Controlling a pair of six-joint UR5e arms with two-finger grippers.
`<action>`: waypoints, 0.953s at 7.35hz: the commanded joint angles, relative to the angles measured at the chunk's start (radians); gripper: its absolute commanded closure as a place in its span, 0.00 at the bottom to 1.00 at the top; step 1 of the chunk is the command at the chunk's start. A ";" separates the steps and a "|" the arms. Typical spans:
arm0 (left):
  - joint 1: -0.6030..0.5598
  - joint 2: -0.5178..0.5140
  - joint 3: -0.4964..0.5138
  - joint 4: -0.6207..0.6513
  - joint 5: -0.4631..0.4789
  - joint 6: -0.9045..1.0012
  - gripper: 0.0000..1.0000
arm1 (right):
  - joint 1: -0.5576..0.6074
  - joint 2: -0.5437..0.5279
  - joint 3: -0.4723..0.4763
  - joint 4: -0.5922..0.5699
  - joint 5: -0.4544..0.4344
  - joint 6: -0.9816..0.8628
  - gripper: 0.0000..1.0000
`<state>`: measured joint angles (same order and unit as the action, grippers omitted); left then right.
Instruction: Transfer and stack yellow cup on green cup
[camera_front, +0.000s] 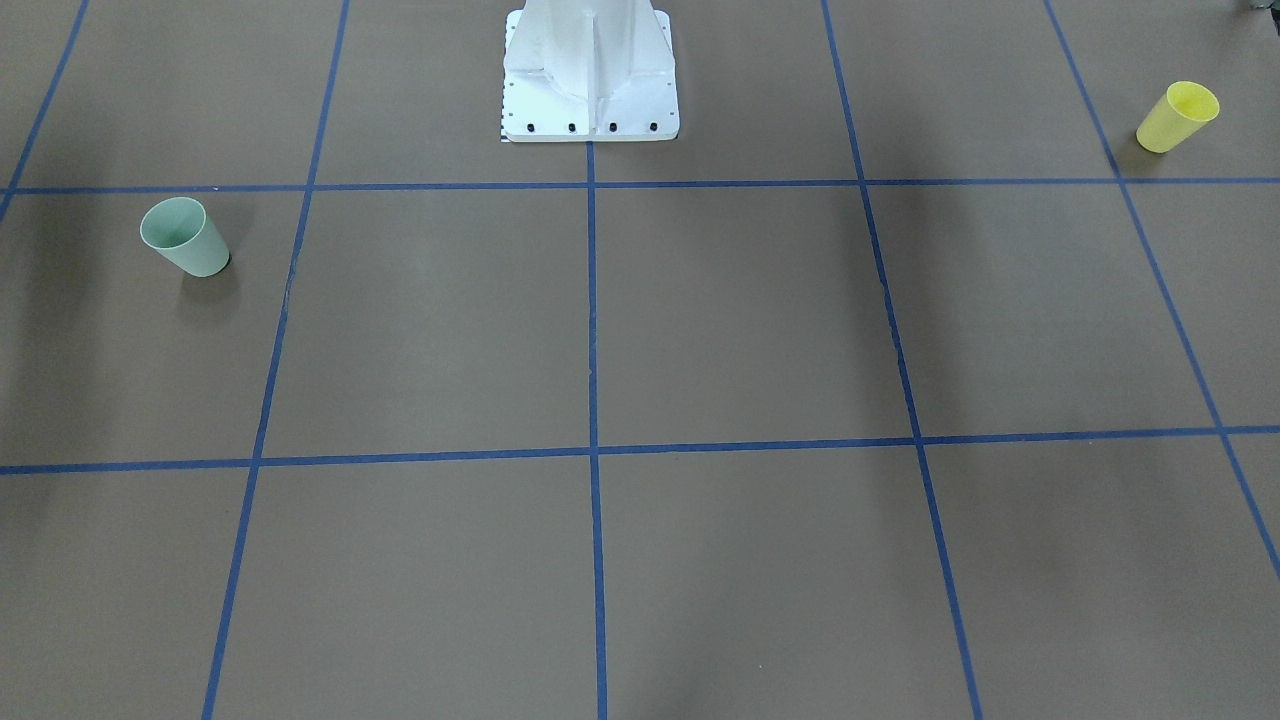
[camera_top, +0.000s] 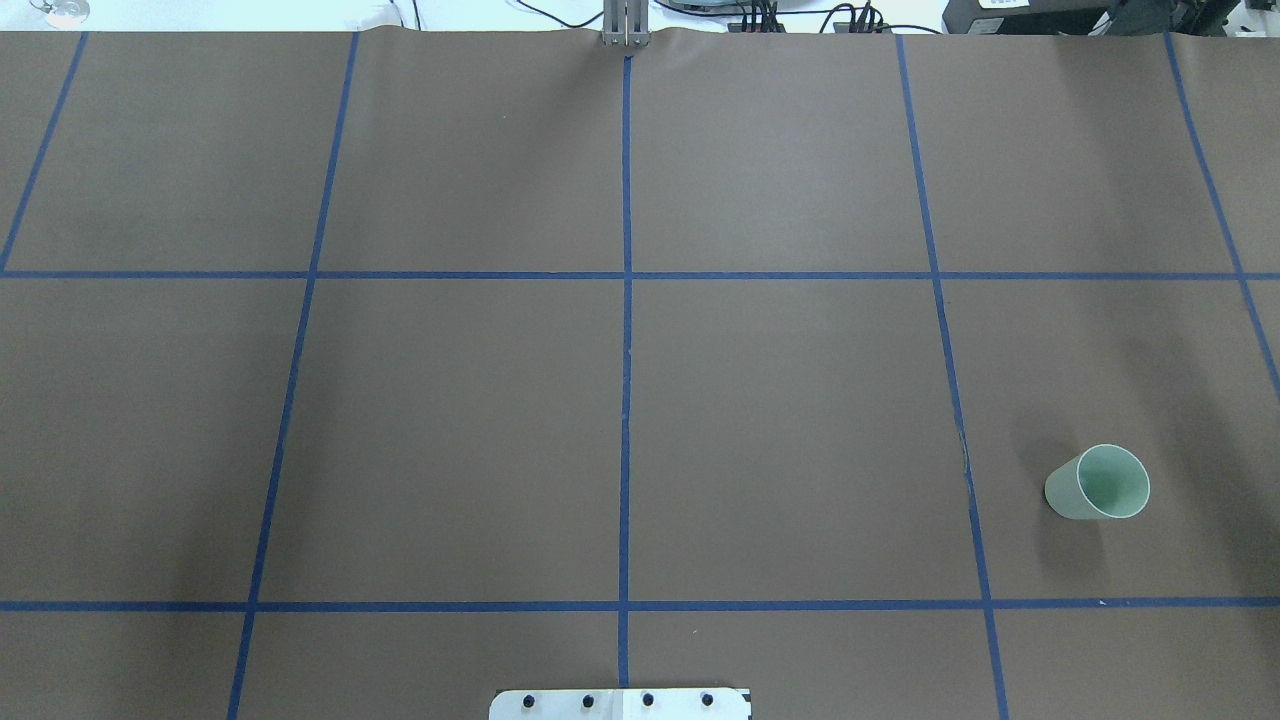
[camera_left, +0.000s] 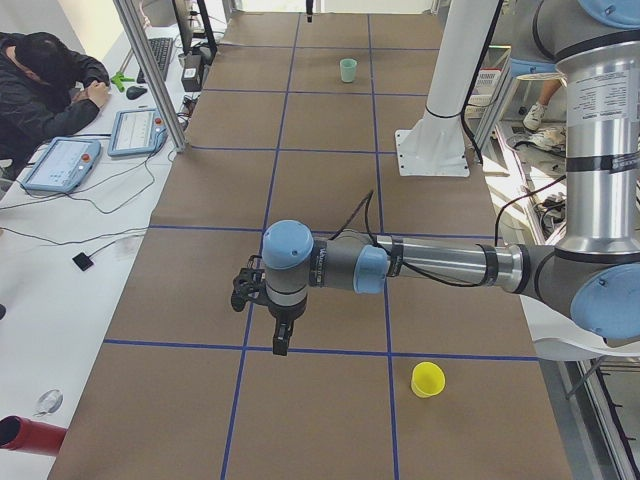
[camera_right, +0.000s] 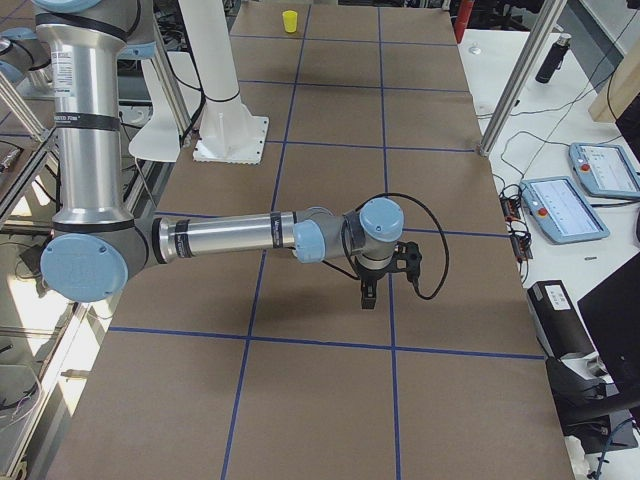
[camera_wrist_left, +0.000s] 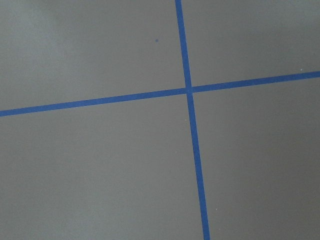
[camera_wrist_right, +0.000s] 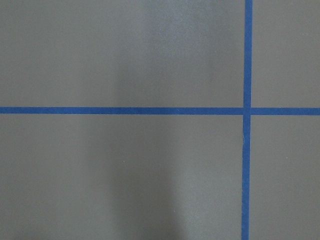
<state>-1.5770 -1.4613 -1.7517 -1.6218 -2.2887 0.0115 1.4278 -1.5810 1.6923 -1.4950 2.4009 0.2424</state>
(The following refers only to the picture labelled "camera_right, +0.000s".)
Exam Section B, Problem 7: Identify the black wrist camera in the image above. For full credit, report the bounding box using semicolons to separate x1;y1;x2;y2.
396;241;422;283

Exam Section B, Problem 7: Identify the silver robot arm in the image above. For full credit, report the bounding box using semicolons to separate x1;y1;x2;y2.
35;1;414;309

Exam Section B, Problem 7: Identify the near blue teach pendant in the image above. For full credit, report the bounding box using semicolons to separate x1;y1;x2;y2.
520;176;610;244

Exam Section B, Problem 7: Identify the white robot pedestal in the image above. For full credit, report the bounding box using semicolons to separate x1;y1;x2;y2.
179;0;269;164

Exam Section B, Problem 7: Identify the white chair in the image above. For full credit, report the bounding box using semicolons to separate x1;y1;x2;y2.
129;51;200;163

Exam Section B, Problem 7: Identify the black camera cable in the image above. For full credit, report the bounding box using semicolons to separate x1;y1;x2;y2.
367;192;455;301

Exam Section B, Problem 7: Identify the far blue teach pendant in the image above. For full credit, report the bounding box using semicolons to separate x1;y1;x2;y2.
569;143;639;200

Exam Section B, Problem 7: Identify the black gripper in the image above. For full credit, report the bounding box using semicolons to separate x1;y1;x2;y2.
355;255;397;310

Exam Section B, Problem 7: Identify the yellow plastic cup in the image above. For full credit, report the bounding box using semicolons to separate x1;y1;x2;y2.
282;10;298;34

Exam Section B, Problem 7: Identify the blue teach pendant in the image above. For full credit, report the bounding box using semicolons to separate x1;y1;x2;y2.
520;176;610;244
569;143;639;200

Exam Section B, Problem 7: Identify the aluminium frame post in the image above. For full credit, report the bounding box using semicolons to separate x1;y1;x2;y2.
477;0;567;158

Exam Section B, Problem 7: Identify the black water bottle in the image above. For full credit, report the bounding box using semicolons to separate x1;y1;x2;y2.
535;33;572;84

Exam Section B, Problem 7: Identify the black monitor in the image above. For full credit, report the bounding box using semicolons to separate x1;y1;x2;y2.
578;255;640;391

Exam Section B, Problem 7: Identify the black box with label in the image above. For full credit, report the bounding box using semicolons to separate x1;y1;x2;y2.
527;280;595;359

